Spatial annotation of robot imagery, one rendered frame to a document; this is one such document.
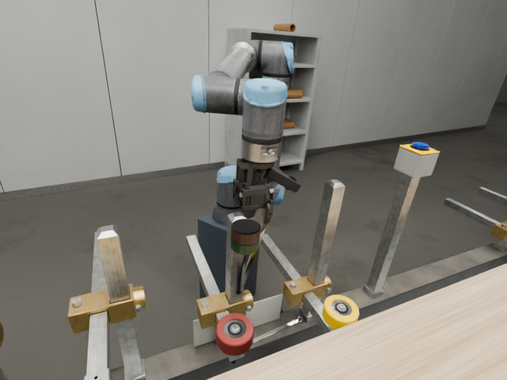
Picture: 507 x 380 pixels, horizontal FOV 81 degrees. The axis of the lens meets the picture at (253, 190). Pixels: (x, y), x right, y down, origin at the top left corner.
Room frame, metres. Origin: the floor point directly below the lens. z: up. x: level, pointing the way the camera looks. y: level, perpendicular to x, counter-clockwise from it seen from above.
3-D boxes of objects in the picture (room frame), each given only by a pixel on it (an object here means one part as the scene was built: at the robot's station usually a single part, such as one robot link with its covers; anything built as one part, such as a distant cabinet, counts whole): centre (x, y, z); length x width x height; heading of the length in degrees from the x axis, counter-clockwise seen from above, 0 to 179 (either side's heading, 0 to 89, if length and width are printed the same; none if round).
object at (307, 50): (3.50, -0.12, 0.78); 0.90 x 0.45 x 1.55; 121
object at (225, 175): (1.35, 0.10, 0.79); 0.17 x 0.15 x 0.18; 86
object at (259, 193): (0.64, 0.00, 1.14); 0.09 x 0.08 x 0.12; 115
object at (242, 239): (0.50, 0.01, 1.10); 0.06 x 0.06 x 0.02
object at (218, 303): (0.53, 0.05, 0.85); 0.14 x 0.06 x 0.05; 115
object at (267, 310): (0.58, 0.01, 0.75); 0.26 x 0.01 x 0.10; 115
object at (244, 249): (0.50, 0.01, 1.08); 0.06 x 0.06 x 0.02
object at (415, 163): (0.76, -0.43, 1.18); 0.07 x 0.07 x 0.08; 25
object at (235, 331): (0.42, 0.02, 0.85); 0.08 x 0.08 x 0.11
